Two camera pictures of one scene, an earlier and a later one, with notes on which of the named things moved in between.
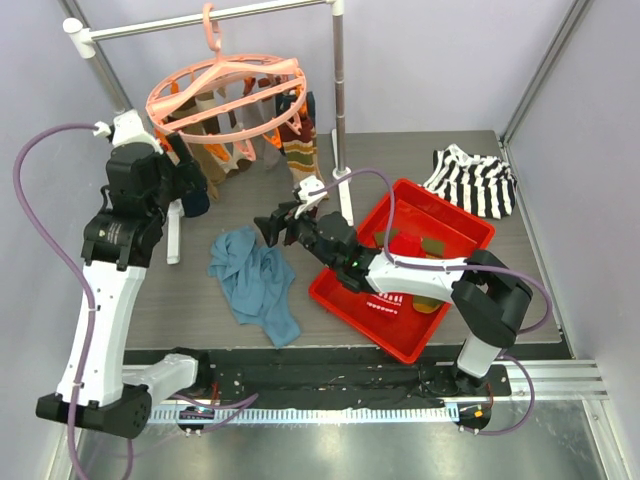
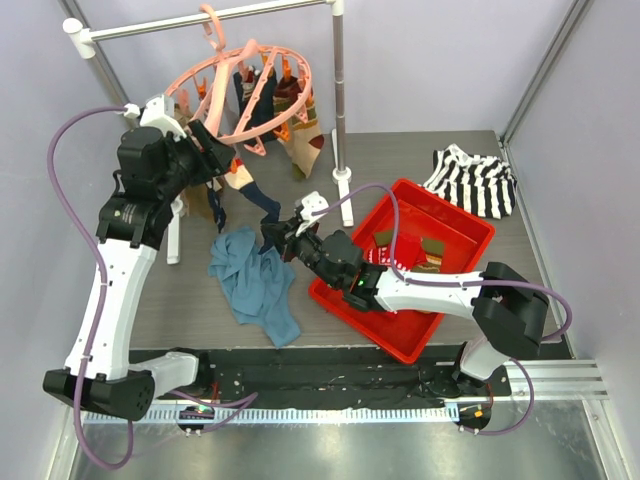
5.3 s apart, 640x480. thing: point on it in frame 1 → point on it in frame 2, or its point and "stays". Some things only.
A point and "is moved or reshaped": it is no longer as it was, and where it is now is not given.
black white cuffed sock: x=195 y=201 → x=238 y=178
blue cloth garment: x=256 y=282 stays
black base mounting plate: x=243 y=374 stays
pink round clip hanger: x=224 y=97 is moved or reshaped
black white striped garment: x=483 y=185 stays
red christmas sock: x=403 y=244 stays
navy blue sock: x=284 y=101 → x=264 y=107
